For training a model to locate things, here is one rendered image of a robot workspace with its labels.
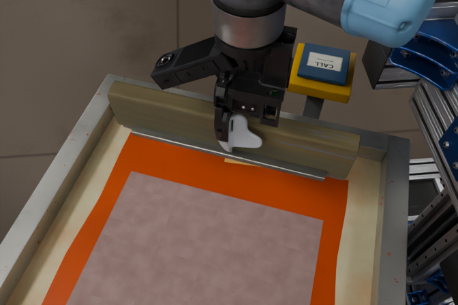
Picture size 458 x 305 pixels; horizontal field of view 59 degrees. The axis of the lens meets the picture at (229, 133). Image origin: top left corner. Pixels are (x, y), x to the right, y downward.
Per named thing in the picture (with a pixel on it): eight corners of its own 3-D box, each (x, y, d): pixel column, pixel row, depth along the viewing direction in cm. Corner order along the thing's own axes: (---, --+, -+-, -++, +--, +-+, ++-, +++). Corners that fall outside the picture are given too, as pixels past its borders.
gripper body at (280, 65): (276, 133, 50) (287, 62, 40) (209, 118, 51) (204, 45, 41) (288, 88, 54) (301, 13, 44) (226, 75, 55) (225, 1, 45)
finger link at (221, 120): (224, 150, 53) (227, 99, 46) (213, 148, 53) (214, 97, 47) (234, 126, 56) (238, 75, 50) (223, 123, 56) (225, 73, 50)
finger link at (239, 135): (256, 173, 56) (263, 126, 50) (216, 163, 57) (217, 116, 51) (261, 156, 59) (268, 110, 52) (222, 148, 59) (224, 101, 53)
